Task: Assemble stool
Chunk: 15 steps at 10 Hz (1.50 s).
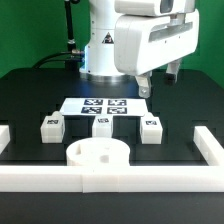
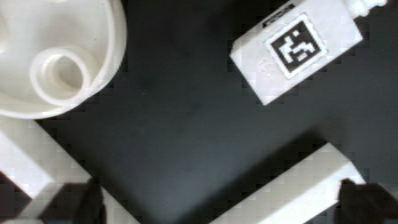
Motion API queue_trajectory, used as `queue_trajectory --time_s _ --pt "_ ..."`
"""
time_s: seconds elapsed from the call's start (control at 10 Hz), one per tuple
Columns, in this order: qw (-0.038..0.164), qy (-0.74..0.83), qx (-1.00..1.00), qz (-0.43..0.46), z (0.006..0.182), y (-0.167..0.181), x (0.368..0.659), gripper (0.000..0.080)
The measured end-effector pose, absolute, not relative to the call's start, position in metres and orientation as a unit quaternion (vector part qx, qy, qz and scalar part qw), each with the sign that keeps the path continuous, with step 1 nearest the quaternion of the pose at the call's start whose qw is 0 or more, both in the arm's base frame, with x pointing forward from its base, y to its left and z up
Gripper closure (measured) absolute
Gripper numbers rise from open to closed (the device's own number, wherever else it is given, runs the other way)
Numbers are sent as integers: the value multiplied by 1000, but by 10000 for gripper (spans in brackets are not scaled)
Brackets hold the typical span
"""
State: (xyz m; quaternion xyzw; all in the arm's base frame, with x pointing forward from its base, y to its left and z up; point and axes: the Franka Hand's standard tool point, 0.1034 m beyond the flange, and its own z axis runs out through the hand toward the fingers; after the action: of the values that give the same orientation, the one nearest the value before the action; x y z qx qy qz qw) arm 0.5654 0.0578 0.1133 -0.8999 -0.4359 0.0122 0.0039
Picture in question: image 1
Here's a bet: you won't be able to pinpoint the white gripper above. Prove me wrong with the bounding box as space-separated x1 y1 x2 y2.
114 10 199 98

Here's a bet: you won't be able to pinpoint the white round stool seat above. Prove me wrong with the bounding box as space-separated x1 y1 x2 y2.
66 137 130 167

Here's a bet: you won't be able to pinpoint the white fiducial marker sheet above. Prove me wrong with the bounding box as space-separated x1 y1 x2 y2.
60 98 148 116

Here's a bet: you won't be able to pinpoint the black vertical pole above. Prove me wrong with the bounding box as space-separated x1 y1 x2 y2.
64 0 80 51

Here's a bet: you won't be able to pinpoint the white U-shaped fence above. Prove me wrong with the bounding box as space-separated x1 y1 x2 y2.
0 126 224 193

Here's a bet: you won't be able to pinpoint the black cables at base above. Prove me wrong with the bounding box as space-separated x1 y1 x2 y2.
32 49 86 70

